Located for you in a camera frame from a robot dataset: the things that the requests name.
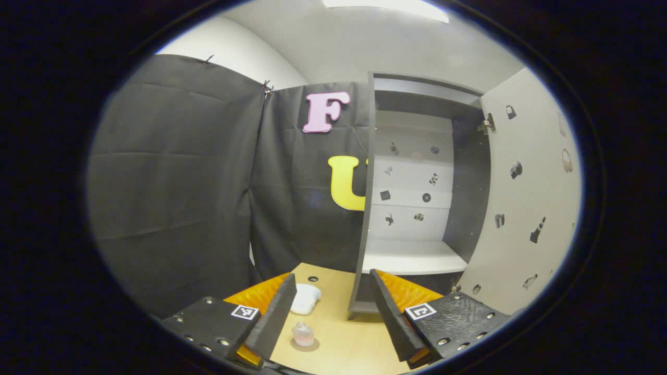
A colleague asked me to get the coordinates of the white soft pouch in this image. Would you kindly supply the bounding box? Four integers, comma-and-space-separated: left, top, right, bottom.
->
290, 283, 323, 316

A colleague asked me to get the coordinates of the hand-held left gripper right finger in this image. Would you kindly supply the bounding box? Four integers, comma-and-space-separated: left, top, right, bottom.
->
369, 269, 516, 370

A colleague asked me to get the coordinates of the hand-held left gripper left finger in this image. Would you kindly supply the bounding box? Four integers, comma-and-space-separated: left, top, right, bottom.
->
160, 272, 298, 371

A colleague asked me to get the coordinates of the grey cabinet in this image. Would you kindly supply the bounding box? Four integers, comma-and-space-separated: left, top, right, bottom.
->
347, 72, 493, 319

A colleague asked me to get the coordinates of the black backdrop cloth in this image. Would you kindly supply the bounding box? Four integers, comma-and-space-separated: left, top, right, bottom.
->
86, 54, 373, 318

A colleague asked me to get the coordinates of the clear bottle with pink label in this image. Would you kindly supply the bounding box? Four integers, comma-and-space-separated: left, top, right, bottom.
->
291, 321, 315, 348

